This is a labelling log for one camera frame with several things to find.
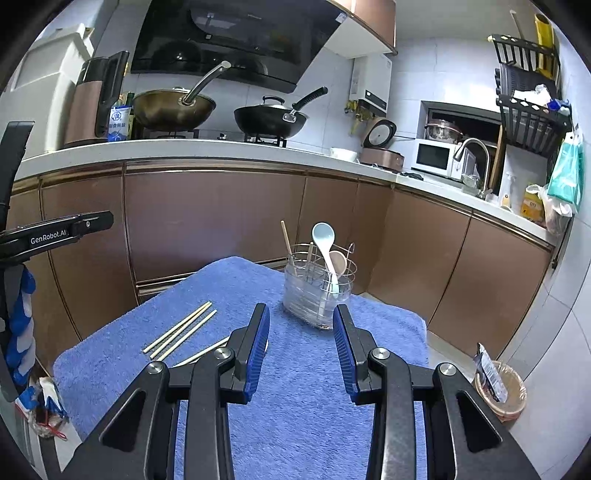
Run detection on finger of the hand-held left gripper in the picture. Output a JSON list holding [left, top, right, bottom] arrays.
[[68, 211, 115, 241]]

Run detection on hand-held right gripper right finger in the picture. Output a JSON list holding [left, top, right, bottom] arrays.
[[333, 304, 541, 480]]

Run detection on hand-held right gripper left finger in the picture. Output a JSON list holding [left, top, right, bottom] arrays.
[[60, 303, 271, 480]]

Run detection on clear utensil holder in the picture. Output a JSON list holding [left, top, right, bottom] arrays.
[[282, 242, 357, 331]]

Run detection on wooden chopstick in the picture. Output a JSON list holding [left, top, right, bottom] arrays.
[[147, 305, 214, 358], [142, 301, 213, 354], [174, 336, 232, 368], [280, 220, 294, 267], [150, 310, 218, 361]]

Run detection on person's left hand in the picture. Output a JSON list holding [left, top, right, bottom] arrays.
[[6, 267, 37, 386]]

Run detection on blue towel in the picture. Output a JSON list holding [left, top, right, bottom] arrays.
[[53, 256, 430, 480]]

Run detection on blue white salt bag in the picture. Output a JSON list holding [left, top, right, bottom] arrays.
[[108, 106, 131, 142]]

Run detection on light blue spoon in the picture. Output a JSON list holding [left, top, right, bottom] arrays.
[[311, 222, 343, 296]]

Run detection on brown kitchen counter cabinets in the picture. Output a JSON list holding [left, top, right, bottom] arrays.
[[9, 138, 566, 370]]

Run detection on copper black tall appliance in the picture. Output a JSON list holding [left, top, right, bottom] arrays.
[[64, 51, 130, 149]]

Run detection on bronze wok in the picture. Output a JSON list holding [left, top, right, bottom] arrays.
[[132, 60, 232, 131]]

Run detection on white appliance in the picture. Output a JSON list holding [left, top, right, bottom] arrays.
[[8, 23, 95, 155]]

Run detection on gas stove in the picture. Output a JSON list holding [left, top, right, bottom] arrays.
[[139, 129, 289, 148]]

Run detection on black packet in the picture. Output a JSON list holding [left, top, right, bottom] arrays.
[[475, 343, 509, 403]]

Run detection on clear plastic bag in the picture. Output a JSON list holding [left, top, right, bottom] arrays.
[[15, 375, 71, 439]]

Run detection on woven basket bin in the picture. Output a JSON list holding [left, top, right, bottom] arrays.
[[475, 360, 527, 422]]

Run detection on copper rice cooker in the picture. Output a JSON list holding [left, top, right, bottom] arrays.
[[359, 116, 406, 170]]

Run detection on black wok with lid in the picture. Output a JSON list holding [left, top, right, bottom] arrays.
[[233, 86, 329, 139]]

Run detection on white microwave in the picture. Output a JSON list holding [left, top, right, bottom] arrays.
[[410, 138, 464, 179]]

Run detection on black range hood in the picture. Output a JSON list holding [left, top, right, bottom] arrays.
[[130, 0, 356, 95]]

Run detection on steel pot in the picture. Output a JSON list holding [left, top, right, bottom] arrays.
[[425, 119, 464, 142]]

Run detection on yellow food package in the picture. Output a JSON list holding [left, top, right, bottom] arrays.
[[521, 185, 546, 221]]

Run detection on steel faucet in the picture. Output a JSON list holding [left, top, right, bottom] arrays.
[[453, 137, 492, 200]]

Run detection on wooden cutting board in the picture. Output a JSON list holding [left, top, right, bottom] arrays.
[[488, 124, 508, 195]]

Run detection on white water heater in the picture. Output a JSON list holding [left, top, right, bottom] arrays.
[[349, 54, 393, 116]]

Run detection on green plastic bag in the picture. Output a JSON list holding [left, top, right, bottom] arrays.
[[547, 133, 585, 216]]

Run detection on black dish rack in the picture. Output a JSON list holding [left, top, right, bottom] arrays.
[[490, 33, 574, 149]]

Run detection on brown upper cabinet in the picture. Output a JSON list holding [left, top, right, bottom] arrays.
[[330, 0, 398, 55]]

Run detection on yellow packet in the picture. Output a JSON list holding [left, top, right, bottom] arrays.
[[534, 13, 554, 49]]

